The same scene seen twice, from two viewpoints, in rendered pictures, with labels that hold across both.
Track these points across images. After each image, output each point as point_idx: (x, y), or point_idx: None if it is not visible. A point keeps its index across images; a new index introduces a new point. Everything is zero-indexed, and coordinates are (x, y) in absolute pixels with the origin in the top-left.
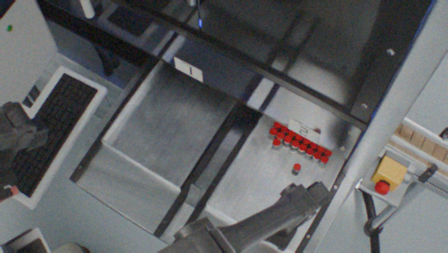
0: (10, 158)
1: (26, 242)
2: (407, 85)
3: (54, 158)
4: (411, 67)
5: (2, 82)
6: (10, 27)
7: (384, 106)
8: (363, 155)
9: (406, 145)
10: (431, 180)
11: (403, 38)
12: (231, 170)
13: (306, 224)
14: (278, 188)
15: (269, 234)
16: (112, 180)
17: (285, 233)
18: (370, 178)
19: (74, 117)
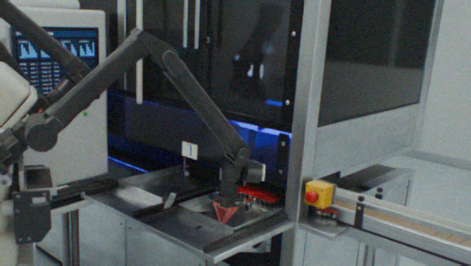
0: (66, 90)
1: (38, 167)
2: (306, 55)
3: (76, 202)
4: (305, 36)
5: (63, 147)
6: (86, 113)
7: (298, 91)
8: (294, 168)
9: (338, 195)
10: (365, 224)
11: (298, 17)
12: (202, 204)
13: None
14: (233, 215)
15: (207, 99)
16: (115, 198)
17: (226, 188)
18: (309, 222)
19: None
